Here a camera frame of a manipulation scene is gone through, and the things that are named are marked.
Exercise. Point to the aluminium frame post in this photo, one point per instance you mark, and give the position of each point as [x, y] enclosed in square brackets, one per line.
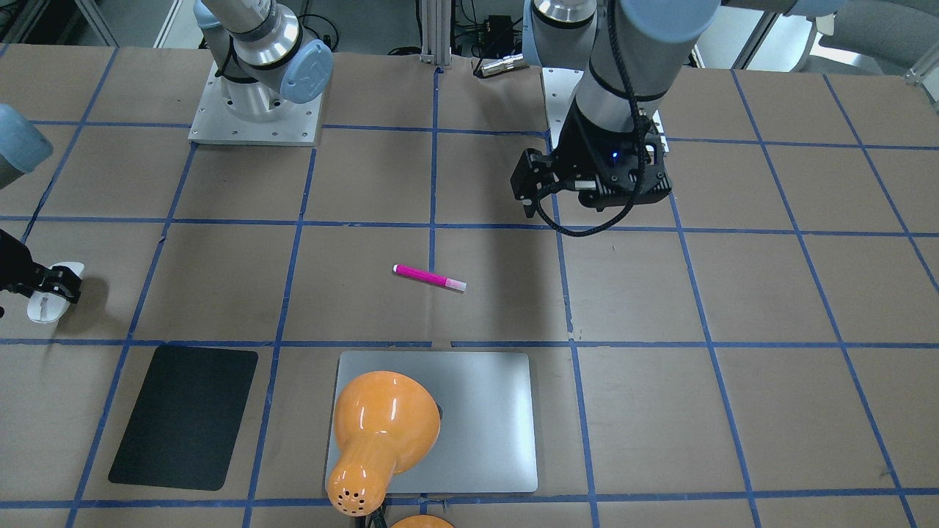
[435, 28]

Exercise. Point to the orange desk lamp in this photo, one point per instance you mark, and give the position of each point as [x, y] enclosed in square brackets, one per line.
[384, 423]

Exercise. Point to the black mousepad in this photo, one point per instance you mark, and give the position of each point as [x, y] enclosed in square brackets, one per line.
[186, 419]

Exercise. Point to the white computer mouse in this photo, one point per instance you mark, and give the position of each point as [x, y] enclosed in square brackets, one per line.
[45, 307]

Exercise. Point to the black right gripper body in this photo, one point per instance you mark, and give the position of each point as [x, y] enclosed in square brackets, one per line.
[13, 265]

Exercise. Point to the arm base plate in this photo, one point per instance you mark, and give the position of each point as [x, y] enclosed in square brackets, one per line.
[566, 89]
[233, 114]

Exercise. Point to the pink marker pen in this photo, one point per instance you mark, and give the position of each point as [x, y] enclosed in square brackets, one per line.
[429, 278]

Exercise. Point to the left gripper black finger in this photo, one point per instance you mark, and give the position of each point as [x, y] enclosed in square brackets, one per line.
[533, 179]

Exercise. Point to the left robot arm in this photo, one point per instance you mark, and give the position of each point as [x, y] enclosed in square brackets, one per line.
[635, 48]

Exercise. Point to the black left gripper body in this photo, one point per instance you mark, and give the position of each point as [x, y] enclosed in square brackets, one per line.
[579, 150]

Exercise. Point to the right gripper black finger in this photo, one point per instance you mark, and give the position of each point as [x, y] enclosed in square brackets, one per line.
[60, 281]

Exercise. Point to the silver apple laptop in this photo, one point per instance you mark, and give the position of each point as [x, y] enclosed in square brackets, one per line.
[488, 441]

